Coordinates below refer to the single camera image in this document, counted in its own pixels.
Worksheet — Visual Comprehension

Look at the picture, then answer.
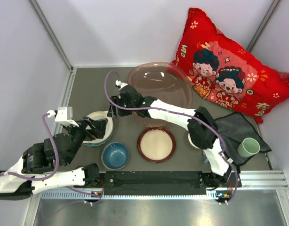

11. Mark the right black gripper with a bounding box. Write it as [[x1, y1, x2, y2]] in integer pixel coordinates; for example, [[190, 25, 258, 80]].
[[108, 96, 136, 119]]

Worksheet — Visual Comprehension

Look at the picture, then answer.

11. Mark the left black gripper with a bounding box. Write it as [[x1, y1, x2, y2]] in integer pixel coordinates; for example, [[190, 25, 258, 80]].
[[64, 117, 108, 166]]

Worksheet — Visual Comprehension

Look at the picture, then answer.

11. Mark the cream white ceramic plate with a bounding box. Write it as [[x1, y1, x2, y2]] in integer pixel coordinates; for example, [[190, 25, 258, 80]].
[[84, 111, 114, 145]]

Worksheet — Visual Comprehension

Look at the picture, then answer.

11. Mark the teal scalloped ceramic plate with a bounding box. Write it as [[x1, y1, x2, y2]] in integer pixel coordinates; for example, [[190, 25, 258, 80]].
[[82, 132, 113, 147]]

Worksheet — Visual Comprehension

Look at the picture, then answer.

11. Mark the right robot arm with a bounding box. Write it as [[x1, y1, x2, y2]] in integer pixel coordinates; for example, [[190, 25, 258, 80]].
[[107, 83, 238, 186]]

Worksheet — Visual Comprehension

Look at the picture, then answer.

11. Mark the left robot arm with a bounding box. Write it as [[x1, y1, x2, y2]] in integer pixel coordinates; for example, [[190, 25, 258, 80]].
[[0, 116, 108, 201]]

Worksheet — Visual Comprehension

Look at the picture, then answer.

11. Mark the dark blue ceramic bowl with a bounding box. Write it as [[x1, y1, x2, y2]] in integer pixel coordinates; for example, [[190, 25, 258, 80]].
[[101, 142, 129, 170]]

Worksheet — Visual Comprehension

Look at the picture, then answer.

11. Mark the red rimmed white plate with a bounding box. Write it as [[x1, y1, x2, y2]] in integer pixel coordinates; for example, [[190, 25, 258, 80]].
[[137, 127, 176, 163]]

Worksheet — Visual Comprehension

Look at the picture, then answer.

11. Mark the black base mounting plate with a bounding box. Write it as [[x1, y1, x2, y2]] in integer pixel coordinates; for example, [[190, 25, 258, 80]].
[[73, 170, 243, 195]]

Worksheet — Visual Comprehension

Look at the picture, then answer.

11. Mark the white ceramic bowl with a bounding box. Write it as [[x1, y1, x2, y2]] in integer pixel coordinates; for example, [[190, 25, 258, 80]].
[[188, 133, 201, 150]]

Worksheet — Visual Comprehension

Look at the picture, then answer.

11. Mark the blue speckled ceramic cup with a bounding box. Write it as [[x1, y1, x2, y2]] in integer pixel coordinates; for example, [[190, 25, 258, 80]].
[[202, 151, 209, 164]]

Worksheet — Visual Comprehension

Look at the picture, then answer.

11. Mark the red cartoon print pillow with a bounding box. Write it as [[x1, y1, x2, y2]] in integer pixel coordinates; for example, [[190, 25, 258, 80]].
[[173, 8, 289, 123]]

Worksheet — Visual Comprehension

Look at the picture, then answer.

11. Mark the dark grey cloth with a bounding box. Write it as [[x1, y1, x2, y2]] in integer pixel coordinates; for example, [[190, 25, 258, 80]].
[[215, 113, 271, 167]]

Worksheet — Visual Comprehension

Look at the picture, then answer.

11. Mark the pale green cup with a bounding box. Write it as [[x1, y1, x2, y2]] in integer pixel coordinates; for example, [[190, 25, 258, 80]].
[[237, 137, 260, 158]]

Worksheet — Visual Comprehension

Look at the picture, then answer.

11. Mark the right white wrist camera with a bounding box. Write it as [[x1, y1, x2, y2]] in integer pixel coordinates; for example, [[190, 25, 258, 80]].
[[115, 80, 127, 90]]

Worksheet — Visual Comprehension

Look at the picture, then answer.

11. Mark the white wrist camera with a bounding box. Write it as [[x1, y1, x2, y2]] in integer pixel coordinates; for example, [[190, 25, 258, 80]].
[[115, 80, 127, 90], [47, 106, 79, 127]]

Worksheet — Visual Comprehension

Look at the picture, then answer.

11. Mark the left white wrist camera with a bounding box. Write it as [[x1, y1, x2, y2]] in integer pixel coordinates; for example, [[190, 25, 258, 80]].
[[47, 106, 79, 127]]

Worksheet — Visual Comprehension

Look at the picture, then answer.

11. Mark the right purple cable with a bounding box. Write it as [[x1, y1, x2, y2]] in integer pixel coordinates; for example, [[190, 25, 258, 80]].
[[104, 71, 239, 203]]

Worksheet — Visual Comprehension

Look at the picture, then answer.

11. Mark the left aluminium corner post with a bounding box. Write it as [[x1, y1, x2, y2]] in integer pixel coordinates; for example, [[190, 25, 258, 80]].
[[28, 0, 73, 72]]

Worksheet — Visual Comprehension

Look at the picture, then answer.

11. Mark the aluminium corner post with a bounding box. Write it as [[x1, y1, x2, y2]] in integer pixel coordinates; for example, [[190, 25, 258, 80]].
[[246, 0, 282, 52], [28, 0, 73, 72]]

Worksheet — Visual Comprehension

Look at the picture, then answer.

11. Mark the aluminium front frame rail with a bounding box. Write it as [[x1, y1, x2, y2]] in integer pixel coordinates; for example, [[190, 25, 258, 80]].
[[42, 170, 288, 200]]

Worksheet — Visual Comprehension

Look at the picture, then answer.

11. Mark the right aluminium corner post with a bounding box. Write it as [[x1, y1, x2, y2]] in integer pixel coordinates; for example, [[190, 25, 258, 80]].
[[246, 0, 282, 52]]

